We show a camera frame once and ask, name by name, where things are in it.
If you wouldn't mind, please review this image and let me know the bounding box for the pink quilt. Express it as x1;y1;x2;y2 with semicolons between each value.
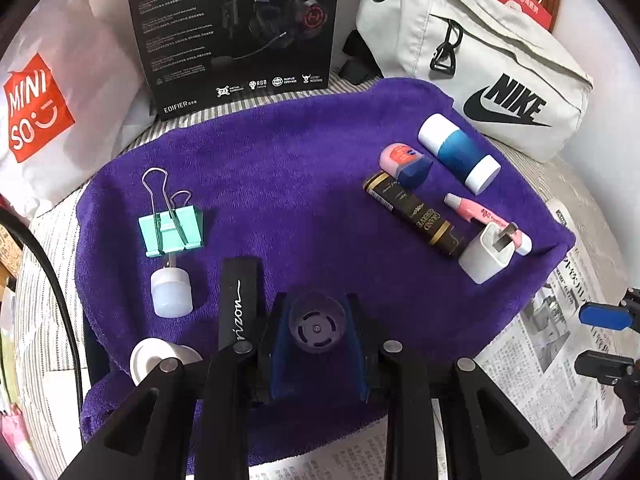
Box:
0;400;31;466

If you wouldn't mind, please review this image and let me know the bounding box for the white plastic shopping bag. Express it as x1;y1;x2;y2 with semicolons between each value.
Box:
0;0;158;218

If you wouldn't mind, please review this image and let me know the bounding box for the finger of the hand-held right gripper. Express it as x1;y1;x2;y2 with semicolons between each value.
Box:
577;287;640;333
574;351;640;386

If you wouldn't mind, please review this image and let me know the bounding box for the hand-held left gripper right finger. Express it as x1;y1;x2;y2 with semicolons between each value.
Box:
346;292;566;480

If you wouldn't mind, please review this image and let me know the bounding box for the blue white bottle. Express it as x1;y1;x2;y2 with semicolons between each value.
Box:
417;114;502;196

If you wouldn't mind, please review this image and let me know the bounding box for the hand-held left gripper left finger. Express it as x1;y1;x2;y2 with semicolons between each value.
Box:
60;292;288;480

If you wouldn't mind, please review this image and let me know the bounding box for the pink jar blue lid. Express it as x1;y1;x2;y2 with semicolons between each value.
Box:
380;142;433;188

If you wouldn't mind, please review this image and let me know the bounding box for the white tape roll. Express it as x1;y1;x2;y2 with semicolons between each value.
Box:
129;338;203;387

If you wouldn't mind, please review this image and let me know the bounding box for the white charger plug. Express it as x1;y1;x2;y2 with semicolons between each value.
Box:
459;224;521;286

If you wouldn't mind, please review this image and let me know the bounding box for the pink highlighter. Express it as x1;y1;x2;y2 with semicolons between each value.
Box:
444;192;533;255

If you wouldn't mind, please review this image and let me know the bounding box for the small translucent white bottle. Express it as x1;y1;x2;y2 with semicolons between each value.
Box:
150;255;194;318

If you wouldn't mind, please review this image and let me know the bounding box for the mint green binder clip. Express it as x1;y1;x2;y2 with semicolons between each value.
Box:
137;167;207;259

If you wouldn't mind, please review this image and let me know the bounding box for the grey waist bag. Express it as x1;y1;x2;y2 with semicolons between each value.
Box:
342;0;596;163

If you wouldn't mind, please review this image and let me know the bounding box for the purple towel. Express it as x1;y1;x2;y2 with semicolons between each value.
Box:
74;76;576;466

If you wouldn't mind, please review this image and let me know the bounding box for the black tube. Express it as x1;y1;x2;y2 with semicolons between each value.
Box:
217;257;263;356

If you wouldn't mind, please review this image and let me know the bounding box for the black headset box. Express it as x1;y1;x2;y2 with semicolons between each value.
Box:
121;0;343;122

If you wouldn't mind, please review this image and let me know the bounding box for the clear round cap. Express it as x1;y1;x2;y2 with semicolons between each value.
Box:
287;292;348;356

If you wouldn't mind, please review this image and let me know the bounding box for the newspaper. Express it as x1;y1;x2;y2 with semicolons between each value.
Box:
250;200;626;480

